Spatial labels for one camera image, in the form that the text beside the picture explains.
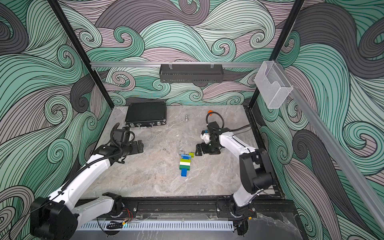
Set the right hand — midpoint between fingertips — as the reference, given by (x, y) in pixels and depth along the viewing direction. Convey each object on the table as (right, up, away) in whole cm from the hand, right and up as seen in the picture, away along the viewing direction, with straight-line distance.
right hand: (202, 154), depth 87 cm
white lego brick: (-10, -6, 0) cm, 12 cm away
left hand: (-39, +6, -5) cm, 39 cm away
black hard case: (-41, +24, +24) cm, 53 cm away
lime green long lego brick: (-10, -5, +2) cm, 11 cm away
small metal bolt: (-10, +21, +23) cm, 32 cm away
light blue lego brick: (-10, -2, +3) cm, 10 cm away
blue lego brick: (-11, -10, -3) cm, 15 cm away
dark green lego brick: (-11, -7, -1) cm, 13 cm away
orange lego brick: (+9, +27, +31) cm, 42 cm away
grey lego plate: (-13, 0, +5) cm, 14 cm away
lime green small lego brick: (-6, -1, +3) cm, 7 cm away
